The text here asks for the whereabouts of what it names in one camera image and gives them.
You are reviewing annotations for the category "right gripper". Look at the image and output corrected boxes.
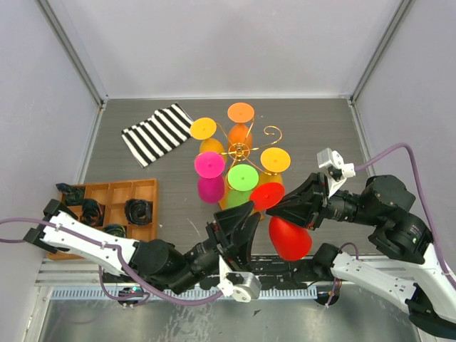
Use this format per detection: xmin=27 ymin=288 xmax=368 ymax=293
xmin=264 ymin=169 xmax=380 ymax=228

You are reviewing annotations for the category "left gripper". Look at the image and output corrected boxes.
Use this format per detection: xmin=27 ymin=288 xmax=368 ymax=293
xmin=169 ymin=201 xmax=262 ymax=298

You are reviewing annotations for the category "red plastic wine glass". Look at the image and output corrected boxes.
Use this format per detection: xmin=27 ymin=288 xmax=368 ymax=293
xmin=249 ymin=182 xmax=313 ymax=261

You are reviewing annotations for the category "green plastic wine glass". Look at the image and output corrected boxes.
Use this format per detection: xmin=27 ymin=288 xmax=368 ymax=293
xmin=226 ymin=164 xmax=259 ymax=208

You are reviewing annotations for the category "yellow plastic wine glass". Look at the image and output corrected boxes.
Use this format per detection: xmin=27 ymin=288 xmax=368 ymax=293
xmin=257 ymin=147 xmax=291 ymax=186

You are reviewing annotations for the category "magenta plastic wine glass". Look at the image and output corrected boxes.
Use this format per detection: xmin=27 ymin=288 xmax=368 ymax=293
xmin=194 ymin=152 xmax=225 ymax=204

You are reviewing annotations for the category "gold wire wine glass rack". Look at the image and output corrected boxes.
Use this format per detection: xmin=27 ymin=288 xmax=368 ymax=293
xmin=217 ymin=119 xmax=283 ymax=209

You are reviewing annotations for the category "orange plastic wine glass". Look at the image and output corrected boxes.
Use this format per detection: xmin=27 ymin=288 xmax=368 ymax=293
xmin=227 ymin=103 xmax=254 ymax=148

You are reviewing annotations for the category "yellow-orange plastic wine glass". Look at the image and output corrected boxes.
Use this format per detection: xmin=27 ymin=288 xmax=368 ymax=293
xmin=190 ymin=117 xmax=227 ymax=162

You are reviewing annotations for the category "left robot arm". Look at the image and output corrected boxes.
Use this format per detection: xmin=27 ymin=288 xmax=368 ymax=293
xmin=24 ymin=199 xmax=261 ymax=303

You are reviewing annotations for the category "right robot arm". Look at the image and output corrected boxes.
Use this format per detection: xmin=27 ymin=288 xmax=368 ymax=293
xmin=266 ymin=172 xmax=455 ymax=340

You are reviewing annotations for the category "wooden compartment tray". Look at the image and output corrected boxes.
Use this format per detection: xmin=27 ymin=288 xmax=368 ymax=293
xmin=47 ymin=177 xmax=160 ymax=261

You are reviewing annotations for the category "rolled blue-yellow tie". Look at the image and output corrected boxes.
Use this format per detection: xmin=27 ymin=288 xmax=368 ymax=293
xmin=103 ymin=224 xmax=127 ymax=238

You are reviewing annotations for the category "black white striped cloth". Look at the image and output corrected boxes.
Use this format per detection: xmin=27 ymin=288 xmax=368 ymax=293
xmin=121 ymin=103 xmax=194 ymax=168

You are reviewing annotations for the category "rolled dark orange-floral tie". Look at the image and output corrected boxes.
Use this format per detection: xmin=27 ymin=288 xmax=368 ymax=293
xmin=56 ymin=183 xmax=85 ymax=206

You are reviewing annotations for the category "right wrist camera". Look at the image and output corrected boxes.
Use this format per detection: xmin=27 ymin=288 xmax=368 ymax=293
xmin=317 ymin=148 xmax=356 ymax=197

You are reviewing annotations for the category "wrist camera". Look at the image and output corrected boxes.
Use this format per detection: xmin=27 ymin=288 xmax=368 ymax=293
xmin=217 ymin=256 xmax=261 ymax=303
xmin=317 ymin=148 xmax=356 ymax=197

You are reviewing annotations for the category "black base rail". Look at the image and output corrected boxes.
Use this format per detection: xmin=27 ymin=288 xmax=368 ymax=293
xmin=103 ymin=254 xmax=333 ymax=294

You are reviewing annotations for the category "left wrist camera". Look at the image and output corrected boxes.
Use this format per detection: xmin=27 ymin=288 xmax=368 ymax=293
xmin=217 ymin=256 xmax=261 ymax=303

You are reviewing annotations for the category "white slotted cable duct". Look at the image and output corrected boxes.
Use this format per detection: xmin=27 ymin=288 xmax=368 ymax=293
xmin=51 ymin=286 xmax=318 ymax=300

